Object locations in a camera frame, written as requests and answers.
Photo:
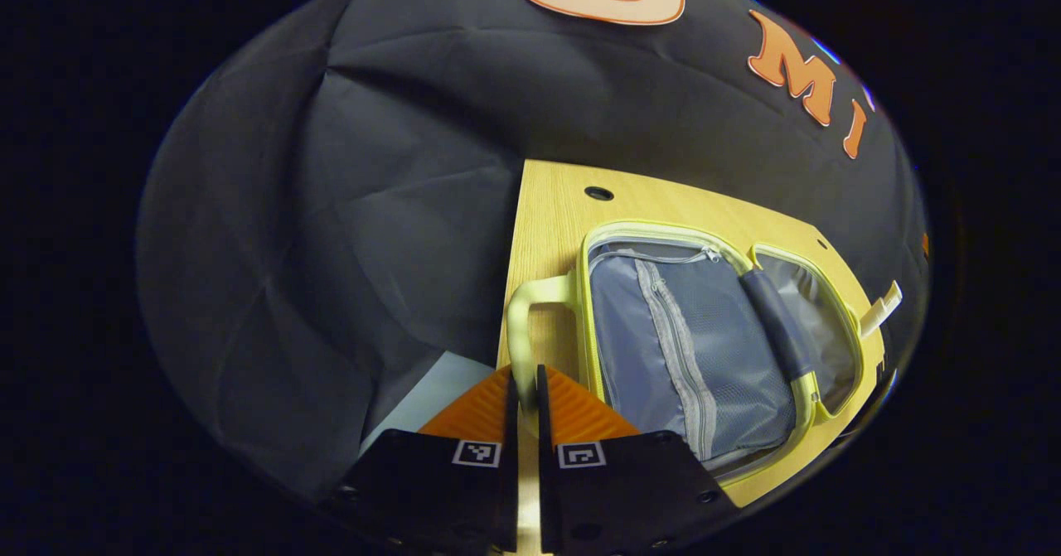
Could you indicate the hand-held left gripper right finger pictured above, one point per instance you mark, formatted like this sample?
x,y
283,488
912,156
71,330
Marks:
x,y
545,456

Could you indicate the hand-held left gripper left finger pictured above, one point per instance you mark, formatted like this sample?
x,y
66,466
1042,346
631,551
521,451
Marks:
x,y
510,456

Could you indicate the pale yellow suitcase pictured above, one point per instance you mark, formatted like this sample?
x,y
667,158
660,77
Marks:
x,y
663,349

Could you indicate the black backdrop cloth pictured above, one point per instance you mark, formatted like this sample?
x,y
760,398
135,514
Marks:
x,y
373,208

